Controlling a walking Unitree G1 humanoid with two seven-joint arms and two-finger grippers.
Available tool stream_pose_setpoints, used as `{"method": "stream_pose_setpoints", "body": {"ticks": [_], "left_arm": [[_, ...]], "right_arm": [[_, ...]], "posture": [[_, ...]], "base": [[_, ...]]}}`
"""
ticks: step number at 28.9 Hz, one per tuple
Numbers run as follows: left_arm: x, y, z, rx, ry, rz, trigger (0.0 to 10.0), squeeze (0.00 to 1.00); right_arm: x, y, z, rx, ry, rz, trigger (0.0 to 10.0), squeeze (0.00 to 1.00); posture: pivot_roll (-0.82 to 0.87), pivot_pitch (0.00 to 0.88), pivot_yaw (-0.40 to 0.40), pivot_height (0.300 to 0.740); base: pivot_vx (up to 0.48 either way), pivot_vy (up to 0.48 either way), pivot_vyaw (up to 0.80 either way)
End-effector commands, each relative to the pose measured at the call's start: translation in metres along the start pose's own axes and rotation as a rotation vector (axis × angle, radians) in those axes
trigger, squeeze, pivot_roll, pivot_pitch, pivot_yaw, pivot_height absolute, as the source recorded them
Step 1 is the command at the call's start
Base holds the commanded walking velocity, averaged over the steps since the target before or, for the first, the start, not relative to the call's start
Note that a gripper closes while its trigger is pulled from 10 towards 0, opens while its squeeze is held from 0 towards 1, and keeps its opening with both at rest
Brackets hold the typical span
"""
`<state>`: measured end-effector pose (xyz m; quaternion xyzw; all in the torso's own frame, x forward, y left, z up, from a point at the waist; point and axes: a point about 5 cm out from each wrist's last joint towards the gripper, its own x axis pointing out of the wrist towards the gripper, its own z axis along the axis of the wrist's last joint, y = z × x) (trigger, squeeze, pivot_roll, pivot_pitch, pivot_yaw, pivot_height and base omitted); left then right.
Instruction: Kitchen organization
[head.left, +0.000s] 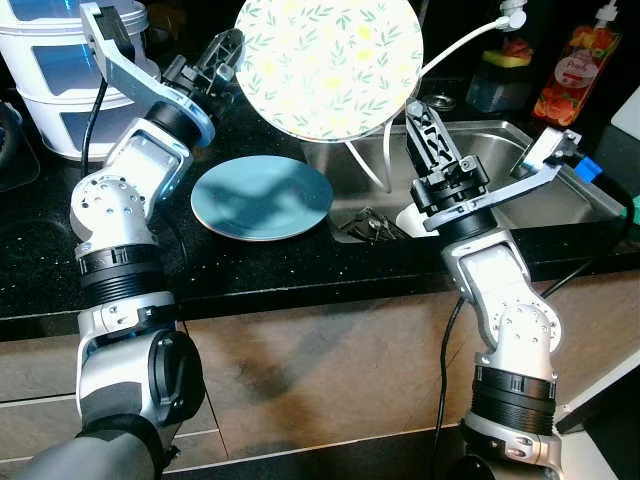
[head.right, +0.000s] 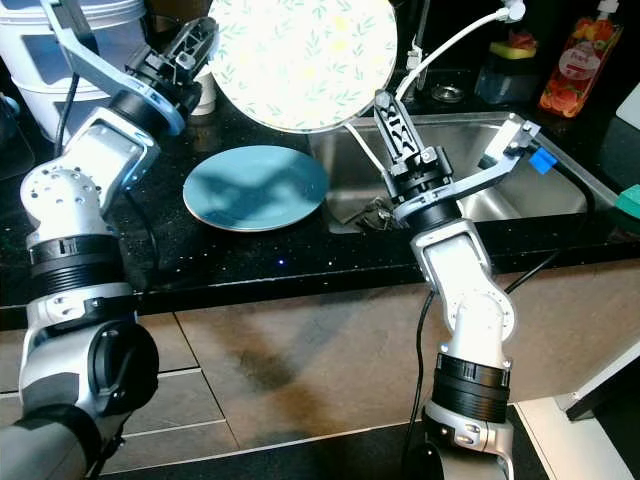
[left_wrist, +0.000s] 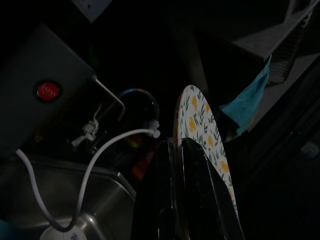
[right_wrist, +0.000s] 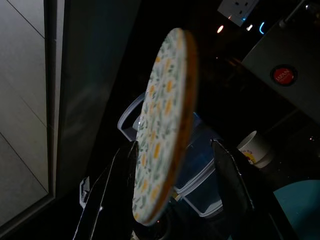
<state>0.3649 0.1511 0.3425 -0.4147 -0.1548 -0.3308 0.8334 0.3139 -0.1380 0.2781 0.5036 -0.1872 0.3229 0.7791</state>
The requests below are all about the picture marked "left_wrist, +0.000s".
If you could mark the dark bottle with round cap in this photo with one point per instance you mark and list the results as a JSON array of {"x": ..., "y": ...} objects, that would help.
[{"x": 137, "y": 110}]

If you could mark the round floral-print plate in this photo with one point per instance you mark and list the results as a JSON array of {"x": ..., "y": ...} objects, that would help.
[{"x": 197, "y": 117}]

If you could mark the grey dish rack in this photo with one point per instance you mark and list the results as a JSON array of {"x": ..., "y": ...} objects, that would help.
[{"x": 262, "y": 42}]

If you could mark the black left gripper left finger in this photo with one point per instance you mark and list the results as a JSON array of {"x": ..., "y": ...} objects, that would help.
[{"x": 165, "y": 187}]

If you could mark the grey canister with red logo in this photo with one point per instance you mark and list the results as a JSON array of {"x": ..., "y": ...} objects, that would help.
[{"x": 37, "y": 62}]

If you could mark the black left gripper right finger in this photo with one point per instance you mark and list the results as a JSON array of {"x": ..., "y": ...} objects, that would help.
[{"x": 205, "y": 195}]

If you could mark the teal blue cloth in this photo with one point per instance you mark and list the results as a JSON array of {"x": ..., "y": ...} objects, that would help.
[{"x": 247, "y": 107}]

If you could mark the stainless steel sink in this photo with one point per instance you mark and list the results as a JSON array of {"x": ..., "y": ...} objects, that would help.
[{"x": 105, "y": 195}]

